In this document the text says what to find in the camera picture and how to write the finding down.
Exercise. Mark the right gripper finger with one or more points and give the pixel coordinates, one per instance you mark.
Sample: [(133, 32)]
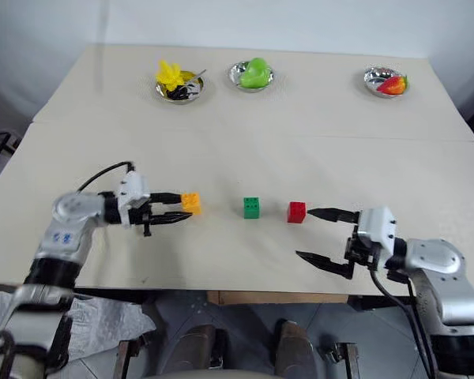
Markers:
[(335, 214), (333, 267)]

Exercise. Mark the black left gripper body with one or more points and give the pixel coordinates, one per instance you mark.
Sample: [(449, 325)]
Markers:
[(146, 215)]

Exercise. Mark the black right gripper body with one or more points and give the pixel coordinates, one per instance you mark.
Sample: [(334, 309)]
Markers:
[(361, 250)]

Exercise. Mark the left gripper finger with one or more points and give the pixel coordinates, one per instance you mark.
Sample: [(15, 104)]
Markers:
[(166, 198), (171, 217)]

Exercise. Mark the orange toy brick cube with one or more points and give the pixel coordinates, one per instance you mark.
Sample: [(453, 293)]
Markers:
[(191, 204)]

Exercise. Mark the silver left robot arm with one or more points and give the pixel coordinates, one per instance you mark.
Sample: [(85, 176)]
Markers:
[(69, 221)]

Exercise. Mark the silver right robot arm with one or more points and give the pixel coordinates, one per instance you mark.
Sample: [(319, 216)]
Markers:
[(442, 272)]

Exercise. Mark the red toy brick cube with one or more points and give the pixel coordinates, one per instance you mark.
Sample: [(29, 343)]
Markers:
[(296, 212)]

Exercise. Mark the brown wooden board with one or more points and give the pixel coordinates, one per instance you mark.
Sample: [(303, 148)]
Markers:
[(276, 297)]

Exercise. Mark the green toy brick cube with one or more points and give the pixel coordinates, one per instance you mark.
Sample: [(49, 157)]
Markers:
[(251, 208)]

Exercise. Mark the dark rounded shape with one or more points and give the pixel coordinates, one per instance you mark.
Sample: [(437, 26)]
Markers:
[(294, 347), (195, 347)]

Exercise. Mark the steel bowl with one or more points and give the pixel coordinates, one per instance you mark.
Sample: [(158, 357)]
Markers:
[(235, 73), (377, 77), (189, 92)]

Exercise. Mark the white crumpled plastic sheet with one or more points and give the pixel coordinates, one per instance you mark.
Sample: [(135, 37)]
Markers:
[(102, 320)]

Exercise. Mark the yellow plastic toy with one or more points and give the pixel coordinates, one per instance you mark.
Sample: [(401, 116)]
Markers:
[(169, 74)]

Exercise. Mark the thin metal stick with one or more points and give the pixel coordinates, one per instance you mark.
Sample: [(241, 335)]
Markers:
[(197, 76)]

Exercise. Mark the red toy strawberry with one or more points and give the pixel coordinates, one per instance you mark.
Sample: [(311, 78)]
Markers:
[(393, 85)]

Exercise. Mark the green toy pepper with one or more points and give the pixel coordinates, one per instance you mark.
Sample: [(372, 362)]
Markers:
[(254, 75)]

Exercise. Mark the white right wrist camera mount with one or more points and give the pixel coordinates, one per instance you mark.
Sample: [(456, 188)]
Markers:
[(377, 227)]

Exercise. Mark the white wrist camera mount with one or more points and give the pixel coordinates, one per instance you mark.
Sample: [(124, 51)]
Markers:
[(134, 187), (377, 227)]

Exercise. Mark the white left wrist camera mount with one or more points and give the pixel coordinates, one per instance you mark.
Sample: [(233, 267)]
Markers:
[(134, 187)]

